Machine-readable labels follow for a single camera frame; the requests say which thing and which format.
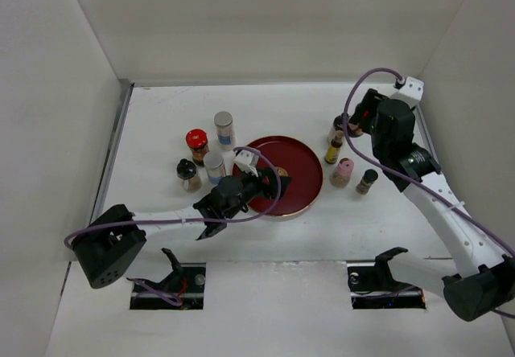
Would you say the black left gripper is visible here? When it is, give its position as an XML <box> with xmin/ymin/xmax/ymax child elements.
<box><xmin>224</xmin><ymin>165</ymin><xmax>290</xmax><ymax>220</ymax></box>

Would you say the silver cap shaker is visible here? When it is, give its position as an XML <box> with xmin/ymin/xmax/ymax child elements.
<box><xmin>213</xmin><ymin>111</ymin><xmax>235</xmax><ymax>150</ymax></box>
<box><xmin>204</xmin><ymin>151</ymin><xmax>226</xmax><ymax>185</ymax></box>

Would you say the red cap sauce jar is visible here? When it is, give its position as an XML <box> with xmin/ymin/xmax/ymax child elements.
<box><xmin>348</xmin><ymin>105</ymin><xmax>371</xmax><ymax>137</ymax></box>

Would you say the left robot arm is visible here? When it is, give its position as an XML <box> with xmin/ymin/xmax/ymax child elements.
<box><xmin>65</xmin><ymin>168</ymin><xmax>292</xmax><ymax>289</ymax></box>

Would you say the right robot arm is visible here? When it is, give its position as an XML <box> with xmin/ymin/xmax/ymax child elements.
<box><xmin>346</xmin><ymin>89</ymin><xmax>514</xmax><ymax>322</ymax></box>

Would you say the red round tray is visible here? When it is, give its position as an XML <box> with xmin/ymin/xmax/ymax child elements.
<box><xmin>248</xmin><ymin>136</ymin><xmax>324</xmax><ymax>217</ymax></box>

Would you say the white powder glass jar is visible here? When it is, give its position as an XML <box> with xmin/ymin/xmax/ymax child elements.
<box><xmin>327</xmin><ymin>113</ymin><xmax>352</xmax><ymax>144</ymax></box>

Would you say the yellow label oil bottle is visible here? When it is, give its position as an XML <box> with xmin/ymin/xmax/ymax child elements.
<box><xmin>324</xmin><ymin>130</ymin><xmax>344</xmax><ymax>164</ymax></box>

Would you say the pink lid seasoning jar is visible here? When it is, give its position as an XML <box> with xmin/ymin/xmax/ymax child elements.
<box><xmin>329</xmin><ymin>158</ymin><xmax>354</xmax><ymax>189</ymax></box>

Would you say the black cap pepper bottle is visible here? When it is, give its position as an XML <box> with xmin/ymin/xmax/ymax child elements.
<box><xmin>356</xmin><ymin>169</ymin><xmax>378</xmax><ymax>195</ymax></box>

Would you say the red cap chili jar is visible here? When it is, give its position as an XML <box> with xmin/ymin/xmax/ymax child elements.
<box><xmin>185</xmin><ymin>129</ymin><xmax>209</xmax><ymax>166</ymax></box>

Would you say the black lid spice jar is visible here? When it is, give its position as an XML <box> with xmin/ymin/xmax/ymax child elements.
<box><xmin>176</xmin><ymin>158</ymin><xmax>202</xmax><ymax>192</ymax></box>

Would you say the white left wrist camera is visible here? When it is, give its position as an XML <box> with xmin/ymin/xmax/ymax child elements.
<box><xmin>233</xmin><ymin>150</ymin><xmax>259</xmax><ymax>177</ymax></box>

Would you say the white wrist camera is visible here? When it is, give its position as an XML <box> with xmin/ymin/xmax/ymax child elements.
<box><xmin>391</xmin><ymin>76</ymin><xmax>424</xmax><ymax>109</ymax></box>
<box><xmin>233</xmin><ymin>150</ymin><xmax>259</xmax><ymax>177</ymax></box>

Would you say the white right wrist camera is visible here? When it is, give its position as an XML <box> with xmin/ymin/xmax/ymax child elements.
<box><xmin>391</xmin><ymin>76</ymin><xmax>424</xmax><ymax>109</ymax></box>

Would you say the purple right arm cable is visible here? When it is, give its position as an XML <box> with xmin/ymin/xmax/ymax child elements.
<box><xmin>344</xmin><ymin>67</ymin><xmax>515</xmax><ymax>319</ymax></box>

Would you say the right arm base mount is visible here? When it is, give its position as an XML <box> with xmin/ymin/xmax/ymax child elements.
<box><xmin>346</xmin><ymin>247</ymin><xmax>426</xmax><ymax>310</ymax></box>

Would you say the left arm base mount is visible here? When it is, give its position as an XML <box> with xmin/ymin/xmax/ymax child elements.
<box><xmin>128</xmin><ymin>248</ymin><xmax>207</xmax><ymax>310</ymax></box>

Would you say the aluminium table edge rail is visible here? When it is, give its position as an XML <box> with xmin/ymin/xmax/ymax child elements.
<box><xmin>80</xmin><ymin>78</ymin><xmax>134</xmax><ymax>261</ymax></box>

